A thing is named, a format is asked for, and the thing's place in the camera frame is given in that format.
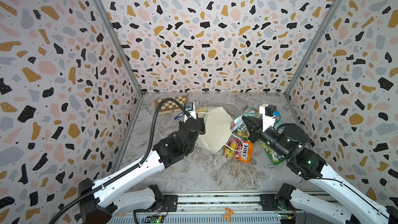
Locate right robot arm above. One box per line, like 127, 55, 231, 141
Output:
242, 116, 398, 224

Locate right circuit board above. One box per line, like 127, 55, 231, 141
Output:
278, 214, 296, 224

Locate orange clips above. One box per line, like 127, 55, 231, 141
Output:
222, 208, 235, 223

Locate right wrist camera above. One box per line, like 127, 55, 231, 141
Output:
259, 104, 277, 132

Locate black corrugated cable conduit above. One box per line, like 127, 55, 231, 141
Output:
47, 97, 191, 224

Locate left circuit board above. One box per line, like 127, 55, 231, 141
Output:
144, 215, 165, 224

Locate wooden chessboard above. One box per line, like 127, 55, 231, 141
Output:
159, 95, 188, 115

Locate green teal snack packet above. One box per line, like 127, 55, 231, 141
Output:
272, 111, 282, 128

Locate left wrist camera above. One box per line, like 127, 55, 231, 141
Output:
184, 102, 197, 122

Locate blue marker pen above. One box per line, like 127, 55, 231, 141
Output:
174, 113, 185, 120

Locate circuit board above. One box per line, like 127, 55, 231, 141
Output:
144, 215, 165, 224
278, 214, 296, 224

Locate yellow green snack packet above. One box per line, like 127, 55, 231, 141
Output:
242, 106, 259, 117
260, 141, 285, 166

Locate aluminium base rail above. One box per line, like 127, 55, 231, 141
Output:
84, 191, 355, 224

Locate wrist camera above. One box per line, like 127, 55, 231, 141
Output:
259, 104, 277, 132
184, 102, 197, 122

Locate white paper bag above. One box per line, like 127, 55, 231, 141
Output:
196, 107, 237, 153

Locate orange snack packet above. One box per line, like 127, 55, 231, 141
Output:
223, 136, 254, 163

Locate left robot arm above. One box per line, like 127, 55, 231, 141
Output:
78, 118, 205, 224

